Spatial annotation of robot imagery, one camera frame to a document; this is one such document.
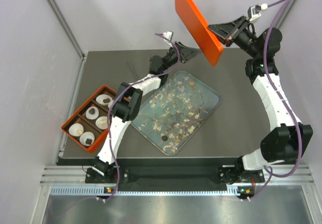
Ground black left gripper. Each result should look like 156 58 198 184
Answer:
162 41 202 71

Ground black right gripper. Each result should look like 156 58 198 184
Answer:
206 16 259 59

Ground orange box lid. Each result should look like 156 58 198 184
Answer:
175 0 223 66

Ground silver metal tongs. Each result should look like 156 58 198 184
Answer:
126 61 139 81

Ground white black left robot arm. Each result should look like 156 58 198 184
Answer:
92 42 201 182

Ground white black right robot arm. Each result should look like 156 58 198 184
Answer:
208 16 313 182

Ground orange chocolate box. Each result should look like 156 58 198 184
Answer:
61 86 116 153

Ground blossom pattern serving tray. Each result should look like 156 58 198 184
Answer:
131 70 221 156

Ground white paper cup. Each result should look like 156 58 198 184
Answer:
68 123 84 137
86 106 99 120
108 100 114 109
96 94 113 106
95 116 108 130
79 131 95 147

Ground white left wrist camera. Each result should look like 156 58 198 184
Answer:
163 31 174 46

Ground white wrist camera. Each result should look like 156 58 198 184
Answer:
163 31 174 46
248 4 268 22

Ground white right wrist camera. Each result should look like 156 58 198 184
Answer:
248 4 268 22

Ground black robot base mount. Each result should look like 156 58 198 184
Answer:
85 158 264 189

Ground grey slotted cable duct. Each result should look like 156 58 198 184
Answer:
50 186 252 196

